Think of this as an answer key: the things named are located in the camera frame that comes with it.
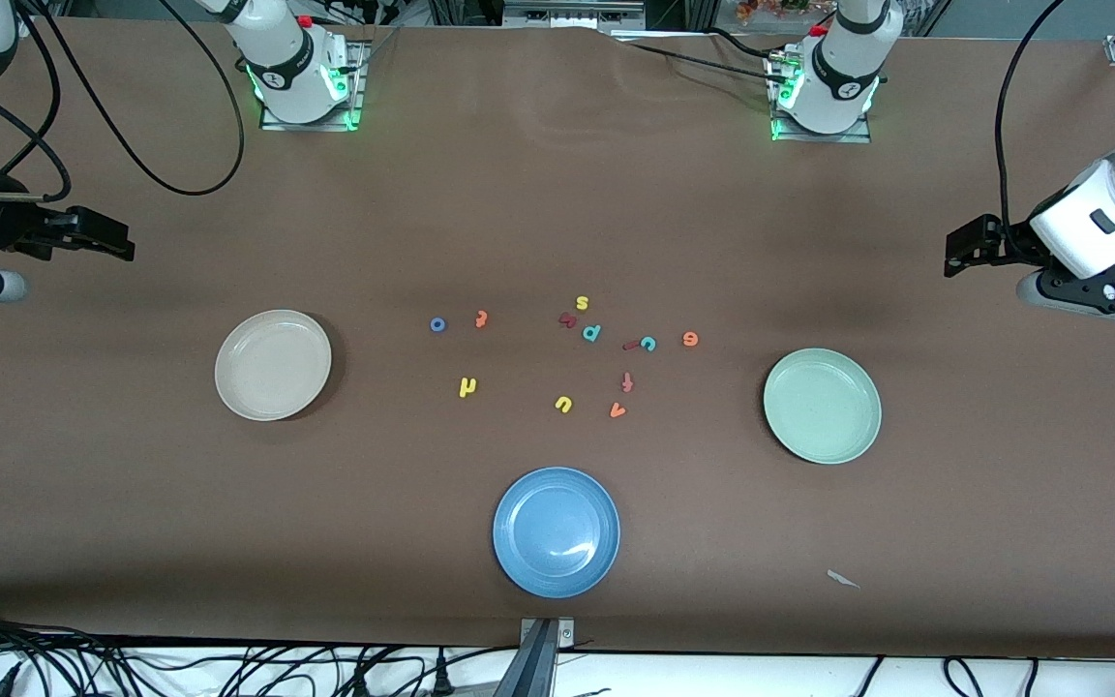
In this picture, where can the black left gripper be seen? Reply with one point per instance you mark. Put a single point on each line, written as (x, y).
(1003, 245)

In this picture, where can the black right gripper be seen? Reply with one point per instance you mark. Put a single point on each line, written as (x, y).
(6, 225)

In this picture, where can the yellow foam letter h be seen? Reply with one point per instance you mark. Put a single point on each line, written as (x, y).
(471, 387)

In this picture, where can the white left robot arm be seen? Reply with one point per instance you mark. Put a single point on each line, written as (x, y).
(843, 77)

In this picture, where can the green round plate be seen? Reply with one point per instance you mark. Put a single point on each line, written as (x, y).
(822, 406)

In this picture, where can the beige round plate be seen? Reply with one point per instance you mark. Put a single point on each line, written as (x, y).
(273, 365)

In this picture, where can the brown table cover sheet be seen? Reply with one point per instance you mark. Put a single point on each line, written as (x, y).
(132, 484)

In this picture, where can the orange artificial flowers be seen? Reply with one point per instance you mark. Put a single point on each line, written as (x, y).
(770, 8)

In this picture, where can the white paper scrap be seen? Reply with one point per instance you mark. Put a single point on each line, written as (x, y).
(841, 579)

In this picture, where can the teal foam letter p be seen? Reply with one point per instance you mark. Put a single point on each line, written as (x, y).
(592, 333)

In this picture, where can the blue round plate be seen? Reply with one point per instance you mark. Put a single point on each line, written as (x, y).
(556, 532)

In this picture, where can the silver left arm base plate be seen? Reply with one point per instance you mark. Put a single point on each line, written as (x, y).
(819, 137)

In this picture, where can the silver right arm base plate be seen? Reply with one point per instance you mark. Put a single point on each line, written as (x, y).
(354, 106)

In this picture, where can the aluminium frame rail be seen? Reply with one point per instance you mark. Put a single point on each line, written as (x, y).
(567, 15)

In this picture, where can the silver bracket plate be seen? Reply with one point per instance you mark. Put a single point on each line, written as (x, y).
(565, 631)

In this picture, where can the grey camera pole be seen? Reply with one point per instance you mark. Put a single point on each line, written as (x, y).
(530, 673)

